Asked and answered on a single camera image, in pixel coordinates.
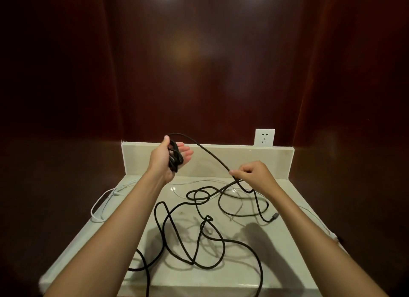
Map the person's right forearm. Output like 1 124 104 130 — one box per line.
267 187 389 297

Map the white wall socket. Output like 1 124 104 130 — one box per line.
254 129 275 148

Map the white cable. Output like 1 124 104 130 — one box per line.
90 178 341 243

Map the person's right hand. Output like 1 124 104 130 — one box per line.
229 161 282 200

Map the person's left hand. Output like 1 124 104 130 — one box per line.
144 135 194 185

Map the person's left forearm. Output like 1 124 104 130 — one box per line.
43 172 171 297

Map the beige marble backsplash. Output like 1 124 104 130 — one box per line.
121 141 295 180

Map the black cable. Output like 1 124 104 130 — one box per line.
128 133 280 297

